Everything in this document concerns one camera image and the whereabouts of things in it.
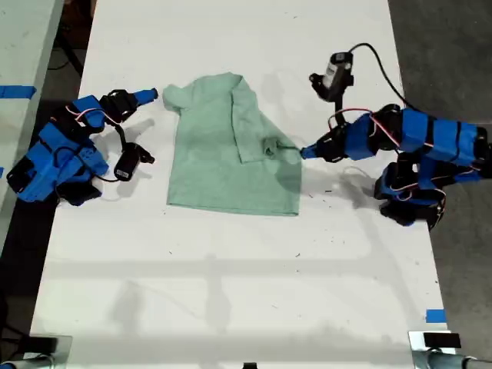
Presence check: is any grey metal tube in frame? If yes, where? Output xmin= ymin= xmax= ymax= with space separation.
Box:
xmin=426 ymin=350 xmax=492 ymax=369
xmin=0 ymin=355 xmax=53 ymax=369

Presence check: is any red white servo wire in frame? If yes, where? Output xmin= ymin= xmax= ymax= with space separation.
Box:
xmin=65 ymin=106 xmax=124 ymax=126
xmin=327 ymin=108 xmax=403 ymax=151

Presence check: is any black camera cable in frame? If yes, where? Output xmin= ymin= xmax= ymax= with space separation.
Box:
xmin=347 ymin=42 xmax=411 ymax=112
xmin=90 ymin=173 xmax=121 ymax=185

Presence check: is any black camera box white label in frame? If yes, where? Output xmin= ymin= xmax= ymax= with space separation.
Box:
xmin=308 ymin=52 xmax=354 ymax=103

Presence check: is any long blue tape strip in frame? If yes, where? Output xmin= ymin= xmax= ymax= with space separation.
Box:
xmin=0 ymin=85 xmax=38 ymax=100

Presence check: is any plain black camera box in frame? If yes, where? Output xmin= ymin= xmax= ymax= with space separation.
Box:
xmin=114 ymin=141 xmax=157 ymax=182

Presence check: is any small black box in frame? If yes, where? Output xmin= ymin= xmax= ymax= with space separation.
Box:
xmin=422 ymin=332 xmax=462 ymax=350
xmin=27 ymin=336 xmax=58 ymax=353

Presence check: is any short black camera stalk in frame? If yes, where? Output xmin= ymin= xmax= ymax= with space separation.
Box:
xmin=114 ymin=123 xmax=130 ymax=151
xmin=333 ymin=98 xmax=347 ymax=128

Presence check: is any silver metal bracket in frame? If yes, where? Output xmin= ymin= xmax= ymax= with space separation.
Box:
xmin=407 ymin=330 xmax=462 ymax=369
xmin=28 ymin=334 xmax=74 ymax=369

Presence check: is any pale green T-shirt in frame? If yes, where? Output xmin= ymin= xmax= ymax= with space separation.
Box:
xmin=161 ymin=71 xmax=304 ymax=218

